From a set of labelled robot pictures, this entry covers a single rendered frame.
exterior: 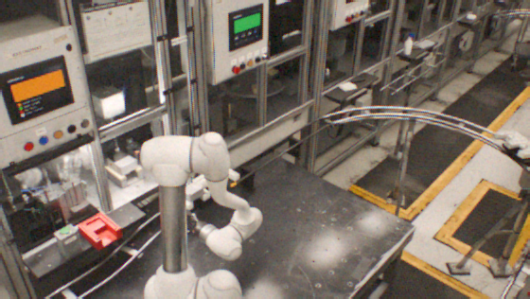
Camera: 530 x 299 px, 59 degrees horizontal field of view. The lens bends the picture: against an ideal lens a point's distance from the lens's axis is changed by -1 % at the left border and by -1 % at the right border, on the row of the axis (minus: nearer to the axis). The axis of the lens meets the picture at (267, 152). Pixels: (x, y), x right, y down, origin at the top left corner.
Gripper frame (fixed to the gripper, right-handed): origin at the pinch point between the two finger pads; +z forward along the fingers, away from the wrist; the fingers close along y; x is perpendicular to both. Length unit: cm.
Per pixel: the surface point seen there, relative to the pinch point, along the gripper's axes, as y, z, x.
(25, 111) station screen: 70, 17, 50
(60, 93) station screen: 72, 17, 36
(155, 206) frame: -25.3, 37.1, -11.5
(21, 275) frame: -5, 21, 70
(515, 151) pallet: -4, -104, -183
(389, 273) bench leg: -54, -80, -86
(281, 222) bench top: -20, -29, -46
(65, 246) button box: 10, 7, 53
